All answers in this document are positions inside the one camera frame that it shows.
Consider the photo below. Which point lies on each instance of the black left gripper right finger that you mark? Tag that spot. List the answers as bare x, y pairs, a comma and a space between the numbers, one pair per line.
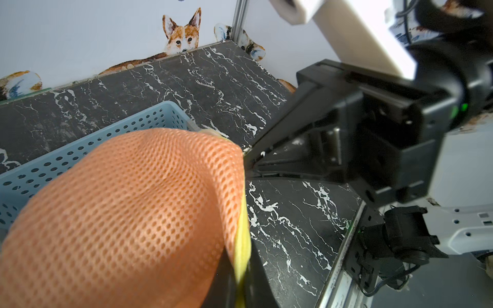
256, 288

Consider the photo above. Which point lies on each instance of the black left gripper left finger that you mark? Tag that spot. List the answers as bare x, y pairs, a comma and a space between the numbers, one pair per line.
222, 292

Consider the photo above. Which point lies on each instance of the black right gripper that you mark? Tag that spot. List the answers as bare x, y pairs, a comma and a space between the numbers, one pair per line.
396, 128

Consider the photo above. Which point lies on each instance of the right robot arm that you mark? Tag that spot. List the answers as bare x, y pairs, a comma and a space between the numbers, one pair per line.
459, 35

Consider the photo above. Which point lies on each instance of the light blue perforated plastic basket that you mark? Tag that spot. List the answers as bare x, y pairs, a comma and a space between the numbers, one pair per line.
19, 185

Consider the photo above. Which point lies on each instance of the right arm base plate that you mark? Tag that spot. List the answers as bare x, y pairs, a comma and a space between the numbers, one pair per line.
359, 263

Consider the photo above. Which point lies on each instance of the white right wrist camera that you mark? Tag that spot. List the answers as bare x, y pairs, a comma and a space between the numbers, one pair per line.
358, 32

